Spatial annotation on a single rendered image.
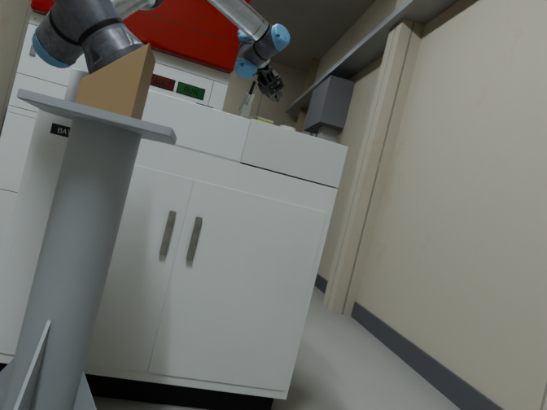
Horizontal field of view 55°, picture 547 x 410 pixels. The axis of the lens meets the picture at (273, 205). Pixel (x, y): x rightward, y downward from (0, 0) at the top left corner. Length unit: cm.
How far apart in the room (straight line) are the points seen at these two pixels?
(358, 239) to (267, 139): 261
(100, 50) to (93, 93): 10
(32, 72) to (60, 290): 122
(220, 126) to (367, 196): 268
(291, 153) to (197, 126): 32
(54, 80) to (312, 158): 110
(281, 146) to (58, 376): 94
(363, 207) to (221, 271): 264
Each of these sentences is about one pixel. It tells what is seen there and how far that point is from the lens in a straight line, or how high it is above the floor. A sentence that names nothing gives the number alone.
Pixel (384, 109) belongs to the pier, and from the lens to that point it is 433.
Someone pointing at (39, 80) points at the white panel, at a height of 97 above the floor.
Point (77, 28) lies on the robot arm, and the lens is 134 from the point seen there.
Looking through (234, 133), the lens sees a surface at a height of 90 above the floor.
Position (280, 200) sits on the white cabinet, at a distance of 173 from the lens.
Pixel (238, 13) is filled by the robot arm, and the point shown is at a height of 126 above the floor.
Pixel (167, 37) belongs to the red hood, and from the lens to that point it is 229.
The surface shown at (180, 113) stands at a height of 92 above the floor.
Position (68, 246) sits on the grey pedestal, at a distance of 126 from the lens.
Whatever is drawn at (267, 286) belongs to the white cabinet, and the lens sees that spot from 175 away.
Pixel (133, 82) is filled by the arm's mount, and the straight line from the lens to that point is 125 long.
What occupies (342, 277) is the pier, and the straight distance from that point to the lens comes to 424.
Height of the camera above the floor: 71
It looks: level
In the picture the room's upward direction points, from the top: 14 degrees clockwise
